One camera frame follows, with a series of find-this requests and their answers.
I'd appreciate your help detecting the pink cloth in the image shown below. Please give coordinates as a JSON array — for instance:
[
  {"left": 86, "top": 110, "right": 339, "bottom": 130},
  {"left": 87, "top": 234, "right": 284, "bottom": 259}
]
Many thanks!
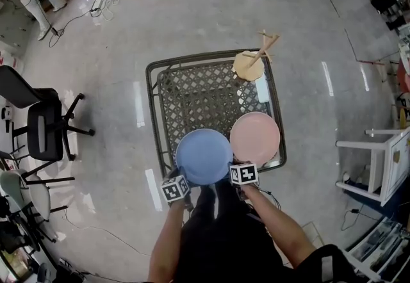
[{"left": 397, "top": 57, "right": 410, "bottom": 93}]

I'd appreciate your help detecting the black floor cable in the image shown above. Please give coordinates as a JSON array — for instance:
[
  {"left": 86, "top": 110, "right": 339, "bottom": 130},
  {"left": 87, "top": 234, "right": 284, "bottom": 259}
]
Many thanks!
[{"left": 47, "top": 0, "right": 147, "bottom": 49}]

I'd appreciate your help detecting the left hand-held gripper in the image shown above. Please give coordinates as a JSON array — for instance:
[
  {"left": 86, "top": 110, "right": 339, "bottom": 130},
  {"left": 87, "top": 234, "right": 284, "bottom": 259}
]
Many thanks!
[{"left": 160, "top": 166, "right": 193, "bottom": 209}]

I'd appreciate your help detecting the person's left forearm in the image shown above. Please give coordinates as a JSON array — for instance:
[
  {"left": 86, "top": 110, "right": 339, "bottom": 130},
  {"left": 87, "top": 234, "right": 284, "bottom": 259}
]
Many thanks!
[{"left": 149, "top": 200, "right": 193, "bottom": 283}]

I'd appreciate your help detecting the black office chair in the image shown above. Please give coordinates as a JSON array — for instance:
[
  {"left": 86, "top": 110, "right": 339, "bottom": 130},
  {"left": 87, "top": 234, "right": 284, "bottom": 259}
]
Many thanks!
[{"left": 0, "top": 65, "right": 96, "bottom": 163}]

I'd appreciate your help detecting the person's black clothing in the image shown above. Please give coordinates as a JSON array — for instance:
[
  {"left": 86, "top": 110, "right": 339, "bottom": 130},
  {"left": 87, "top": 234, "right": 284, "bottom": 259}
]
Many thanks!
[{"left": 179, "top": 179, "right": 359, "bottom": 283}]

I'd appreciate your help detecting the person's right forearm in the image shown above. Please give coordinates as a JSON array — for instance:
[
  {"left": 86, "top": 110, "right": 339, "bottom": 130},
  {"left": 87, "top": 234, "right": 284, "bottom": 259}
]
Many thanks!
[{"left": 242, "top": 184, "right": 316, "bottom": 270}]

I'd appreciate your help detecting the pink big plate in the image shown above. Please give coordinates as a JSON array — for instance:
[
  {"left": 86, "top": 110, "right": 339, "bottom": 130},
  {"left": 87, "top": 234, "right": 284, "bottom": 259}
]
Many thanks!
[{"left": 229, "top": 111, "right": 281, "bottom": 166}]

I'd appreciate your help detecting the dark wicker glass-top table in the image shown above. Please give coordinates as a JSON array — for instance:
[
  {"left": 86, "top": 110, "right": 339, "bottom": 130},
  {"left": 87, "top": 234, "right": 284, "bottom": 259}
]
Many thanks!
[{"left": 145, "top": 49, "right": 288, "bottom": 177}]

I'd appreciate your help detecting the wooden mug tree stand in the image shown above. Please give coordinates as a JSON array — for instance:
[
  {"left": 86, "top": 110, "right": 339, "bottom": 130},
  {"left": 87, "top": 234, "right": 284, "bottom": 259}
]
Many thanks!
[{"left": 233, "top": 29, "right": 281, "bottom": 81}]

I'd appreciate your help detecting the white shell chair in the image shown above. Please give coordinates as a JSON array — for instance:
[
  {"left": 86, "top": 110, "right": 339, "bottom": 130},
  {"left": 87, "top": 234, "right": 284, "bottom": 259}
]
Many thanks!
[{"left": 0, "top": 168, "right": 76, "bottom": 222}]

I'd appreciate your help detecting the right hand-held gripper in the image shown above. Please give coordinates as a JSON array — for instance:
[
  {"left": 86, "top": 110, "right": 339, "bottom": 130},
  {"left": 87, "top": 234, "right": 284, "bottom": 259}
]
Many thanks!
[{"left": 229, "top": 163, "right": 259, "bottom": 201}]

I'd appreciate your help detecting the white side table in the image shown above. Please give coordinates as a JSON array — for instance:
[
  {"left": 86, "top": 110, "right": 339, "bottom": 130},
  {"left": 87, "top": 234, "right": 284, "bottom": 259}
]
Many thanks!
[{"left": 335, "top": 127, "right": 410, "bottom": 207}]

